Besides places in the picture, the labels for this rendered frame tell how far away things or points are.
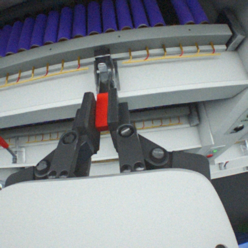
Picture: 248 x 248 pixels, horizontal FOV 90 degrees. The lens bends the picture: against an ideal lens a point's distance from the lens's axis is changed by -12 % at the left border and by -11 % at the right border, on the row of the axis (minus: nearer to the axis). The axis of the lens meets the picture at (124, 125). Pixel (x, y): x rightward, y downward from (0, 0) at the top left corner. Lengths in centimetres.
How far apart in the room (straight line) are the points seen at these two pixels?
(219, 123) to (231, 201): 91
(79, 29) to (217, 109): 25
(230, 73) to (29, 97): 25
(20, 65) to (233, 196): 120
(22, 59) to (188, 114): 32
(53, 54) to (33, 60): 3
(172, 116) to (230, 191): 91
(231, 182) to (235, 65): 103
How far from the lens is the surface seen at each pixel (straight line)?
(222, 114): 28
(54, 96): 19
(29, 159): 41
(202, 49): 21
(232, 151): 61
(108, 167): 51
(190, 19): 22
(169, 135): 34
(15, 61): 22
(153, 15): 22
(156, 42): 18
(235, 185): 120
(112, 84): 17
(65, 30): 22
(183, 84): 18
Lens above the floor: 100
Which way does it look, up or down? 57 degrees down
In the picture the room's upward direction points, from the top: 10 degrees counter-clockwise
